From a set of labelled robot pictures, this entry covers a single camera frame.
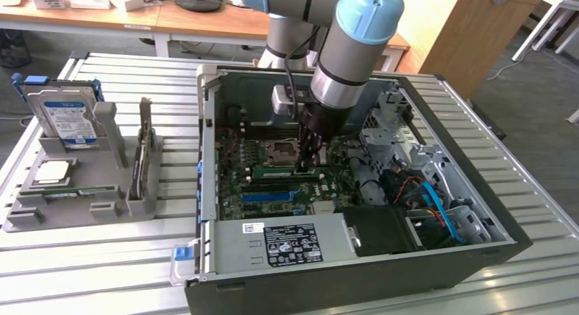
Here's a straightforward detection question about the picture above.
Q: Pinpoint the grey power supply unit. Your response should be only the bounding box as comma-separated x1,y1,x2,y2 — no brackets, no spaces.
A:
211,215,365,275

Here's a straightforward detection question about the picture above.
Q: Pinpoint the metal disk bay cage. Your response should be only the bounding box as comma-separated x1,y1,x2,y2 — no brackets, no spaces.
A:
357,86,496,245

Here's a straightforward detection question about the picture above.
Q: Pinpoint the black lamp base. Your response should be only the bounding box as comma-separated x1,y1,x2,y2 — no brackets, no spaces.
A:
175,0,238,13

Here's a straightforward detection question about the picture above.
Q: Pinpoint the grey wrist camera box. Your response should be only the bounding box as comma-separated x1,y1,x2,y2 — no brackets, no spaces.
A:
271,85,314,120

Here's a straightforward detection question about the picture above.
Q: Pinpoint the white table frame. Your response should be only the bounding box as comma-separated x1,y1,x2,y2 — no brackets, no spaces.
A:
513,0,579,62

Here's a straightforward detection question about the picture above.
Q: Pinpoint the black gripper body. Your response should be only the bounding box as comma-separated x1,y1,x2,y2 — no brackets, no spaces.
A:
299,103,353,142

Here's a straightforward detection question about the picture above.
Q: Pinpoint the blue expansion slot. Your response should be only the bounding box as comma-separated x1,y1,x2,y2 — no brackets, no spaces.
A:
241,192,294,203

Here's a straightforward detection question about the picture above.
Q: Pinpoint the CPU socket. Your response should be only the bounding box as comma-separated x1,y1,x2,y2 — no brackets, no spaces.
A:
257,138,311,168

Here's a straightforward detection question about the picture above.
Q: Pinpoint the silver CPU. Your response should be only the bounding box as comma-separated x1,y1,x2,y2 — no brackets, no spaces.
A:
33,160,79,186

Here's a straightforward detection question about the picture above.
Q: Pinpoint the graphics card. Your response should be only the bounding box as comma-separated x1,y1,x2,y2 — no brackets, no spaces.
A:
127,97,159,201

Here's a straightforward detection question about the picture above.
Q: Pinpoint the hard disk with blue bracket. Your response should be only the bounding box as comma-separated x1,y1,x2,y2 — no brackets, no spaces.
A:
10,72,106,149

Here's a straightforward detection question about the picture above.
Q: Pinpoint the blue data wire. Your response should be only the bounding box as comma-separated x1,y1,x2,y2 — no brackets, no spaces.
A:
421,182,466,244

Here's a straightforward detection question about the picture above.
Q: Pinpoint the orange wire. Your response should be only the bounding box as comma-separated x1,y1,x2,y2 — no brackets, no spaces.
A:
393,177,448,228

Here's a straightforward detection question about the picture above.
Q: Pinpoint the green RAM stick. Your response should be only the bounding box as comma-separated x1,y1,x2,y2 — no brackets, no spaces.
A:
42,187,118,198
253,165,325,181

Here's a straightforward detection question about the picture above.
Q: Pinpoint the green motherboard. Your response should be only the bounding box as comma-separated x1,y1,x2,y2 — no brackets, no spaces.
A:
214,125,365,222

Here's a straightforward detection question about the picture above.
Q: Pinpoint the wooden desk white frame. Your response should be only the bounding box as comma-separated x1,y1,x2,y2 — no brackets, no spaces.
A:
0,0,413,73

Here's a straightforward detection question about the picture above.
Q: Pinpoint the wooden cabinet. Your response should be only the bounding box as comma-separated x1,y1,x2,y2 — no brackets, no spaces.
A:
397,0,542,100

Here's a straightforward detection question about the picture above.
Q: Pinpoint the black waste basket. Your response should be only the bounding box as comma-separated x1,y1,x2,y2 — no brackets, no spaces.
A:
0,28,34,69

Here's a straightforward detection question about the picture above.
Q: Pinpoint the black fan shroud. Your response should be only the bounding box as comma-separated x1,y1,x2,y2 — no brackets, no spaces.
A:
341,206,430,257

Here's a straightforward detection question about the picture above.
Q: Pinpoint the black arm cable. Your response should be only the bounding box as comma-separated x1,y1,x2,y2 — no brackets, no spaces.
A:
285,22,329,121

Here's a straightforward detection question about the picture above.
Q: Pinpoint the grey parts rack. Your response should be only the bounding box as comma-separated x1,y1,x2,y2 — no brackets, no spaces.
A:
2,97,165,234

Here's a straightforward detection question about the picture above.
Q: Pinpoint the black open PC case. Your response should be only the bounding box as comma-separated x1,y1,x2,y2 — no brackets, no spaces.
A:
182,64,536,315

